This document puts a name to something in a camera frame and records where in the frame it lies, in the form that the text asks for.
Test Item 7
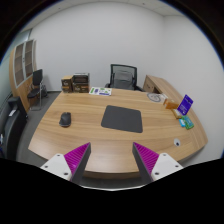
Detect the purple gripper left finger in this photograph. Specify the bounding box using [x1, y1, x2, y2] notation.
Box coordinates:
[41, 142, 91, 184]

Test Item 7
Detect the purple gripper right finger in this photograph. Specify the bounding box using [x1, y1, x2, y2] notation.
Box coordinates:
[132, 142, 182, 184]

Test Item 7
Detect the black computer mouse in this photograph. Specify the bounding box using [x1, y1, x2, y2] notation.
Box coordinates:
[59, 112, 71, 127]

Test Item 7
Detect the dark grey mouse pad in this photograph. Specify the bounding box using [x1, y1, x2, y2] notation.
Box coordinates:
[101, 105, 143, 133]

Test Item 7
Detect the blue small packet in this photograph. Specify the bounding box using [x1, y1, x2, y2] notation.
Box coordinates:
[179, 119, 186, 127]

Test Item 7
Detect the green packet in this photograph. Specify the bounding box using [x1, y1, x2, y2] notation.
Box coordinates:
[182, 115, 194, 130]

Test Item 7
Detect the small tan box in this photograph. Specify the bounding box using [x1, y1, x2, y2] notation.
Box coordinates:
[172, 109, 182, 119]

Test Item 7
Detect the wooden desk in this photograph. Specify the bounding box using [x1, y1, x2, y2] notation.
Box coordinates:
[29, 89, 208, 178]

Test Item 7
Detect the orange brown box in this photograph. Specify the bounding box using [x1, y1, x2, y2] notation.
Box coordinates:
[163, 99, 179, 109]

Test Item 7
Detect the purple standing card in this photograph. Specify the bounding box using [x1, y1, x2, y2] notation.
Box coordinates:
[177, 95, 193, 115]

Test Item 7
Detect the black leather armchair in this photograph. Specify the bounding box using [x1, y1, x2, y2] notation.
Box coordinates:
[0, 97, 27, 160]

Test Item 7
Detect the white green leaflet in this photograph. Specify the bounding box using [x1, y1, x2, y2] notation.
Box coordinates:
[89, 87, 112, 96]

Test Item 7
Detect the small brown box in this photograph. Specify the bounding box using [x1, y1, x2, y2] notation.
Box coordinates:
[61, 75, 73, 93]

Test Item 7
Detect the wooden side cabinet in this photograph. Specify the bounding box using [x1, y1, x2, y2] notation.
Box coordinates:
[143, 75, 182, 102]

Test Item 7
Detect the black visitor chair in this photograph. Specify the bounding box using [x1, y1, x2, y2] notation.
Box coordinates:
[27, 69, 48, 106]

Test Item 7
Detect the large dark brown box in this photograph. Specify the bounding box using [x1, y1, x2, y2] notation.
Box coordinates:
[73, 73, 89, 93]

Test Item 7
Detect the black mesh office chair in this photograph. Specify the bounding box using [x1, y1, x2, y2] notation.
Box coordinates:
[105, 64, 143, 92]

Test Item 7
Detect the wooden bookcase with glass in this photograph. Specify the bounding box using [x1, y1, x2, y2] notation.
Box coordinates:
[9, 39, 36, 111]

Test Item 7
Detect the desk cable grommet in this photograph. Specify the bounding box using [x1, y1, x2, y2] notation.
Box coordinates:
[174, 139, 181, 147]

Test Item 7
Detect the coiled cable on plate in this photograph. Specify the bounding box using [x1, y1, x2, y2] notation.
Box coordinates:
[146, 92, 165, 103]

